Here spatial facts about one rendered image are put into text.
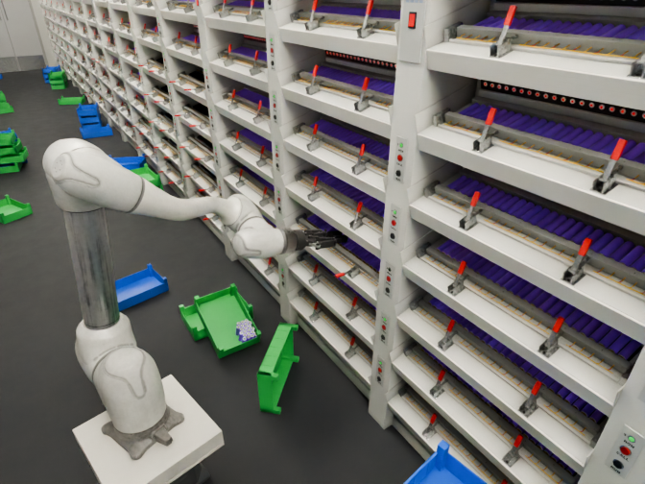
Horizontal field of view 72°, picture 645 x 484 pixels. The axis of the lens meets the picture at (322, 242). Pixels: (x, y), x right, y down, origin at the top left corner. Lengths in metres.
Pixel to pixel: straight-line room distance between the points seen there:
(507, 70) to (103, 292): 1.18
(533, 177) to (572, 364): 0.41
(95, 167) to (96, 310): 0.49
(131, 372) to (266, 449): 0.62
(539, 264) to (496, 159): 0.24
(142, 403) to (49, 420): 0.74
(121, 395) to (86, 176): 0.60
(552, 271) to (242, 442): 1.23
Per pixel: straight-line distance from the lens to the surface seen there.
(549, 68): 0.94
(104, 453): 1.56
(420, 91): 1.14
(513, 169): 1.00
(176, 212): 1.27
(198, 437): 1.50
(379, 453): 1.76
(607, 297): 1.00
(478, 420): 1.45
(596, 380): 1.11
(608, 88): 0.90
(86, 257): 1.40
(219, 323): 2.18
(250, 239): 1.44
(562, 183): 0.95
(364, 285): 1.55
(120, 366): 1.39
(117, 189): 1.17
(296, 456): 1.75
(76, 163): 1.15
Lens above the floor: 1.44
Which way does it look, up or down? 30 degrees down
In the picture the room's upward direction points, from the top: straight up
